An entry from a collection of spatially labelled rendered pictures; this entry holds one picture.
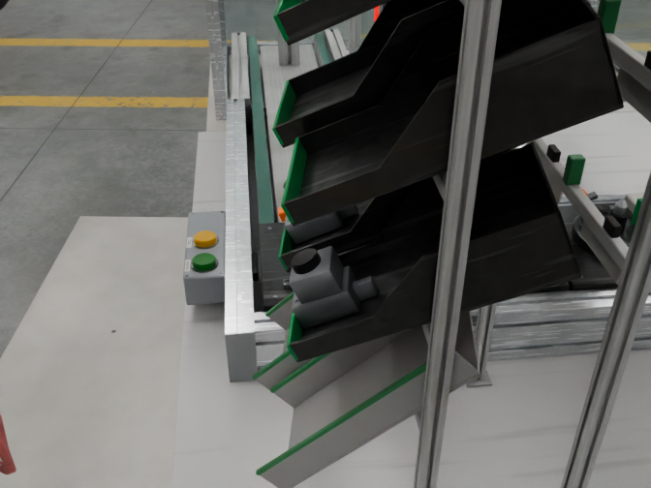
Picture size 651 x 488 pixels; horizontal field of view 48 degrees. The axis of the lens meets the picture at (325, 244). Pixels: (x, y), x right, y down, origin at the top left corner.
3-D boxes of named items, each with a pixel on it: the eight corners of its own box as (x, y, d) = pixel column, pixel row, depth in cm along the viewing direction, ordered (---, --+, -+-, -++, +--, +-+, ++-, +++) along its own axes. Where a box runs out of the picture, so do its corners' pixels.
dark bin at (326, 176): (293, 228, 63) (252, 157, 60) (306, 157, 74) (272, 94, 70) (624, 107, 55) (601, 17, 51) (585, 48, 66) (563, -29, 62)
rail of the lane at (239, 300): (230, 382, 115) (224, 330, 109) (229, 135, 188) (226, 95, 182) (264, 380, 116) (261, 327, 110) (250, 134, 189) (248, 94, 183)
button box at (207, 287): (186, 306, 125) (182, 277, 121) (191, 238, 142) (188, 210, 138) (228, 303, 125) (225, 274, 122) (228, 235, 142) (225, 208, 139)
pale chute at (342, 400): (284, 493, 83) (255, 473, 82) (295, 407, 94) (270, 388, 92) (481, 375, 71) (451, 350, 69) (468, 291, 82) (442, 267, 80)
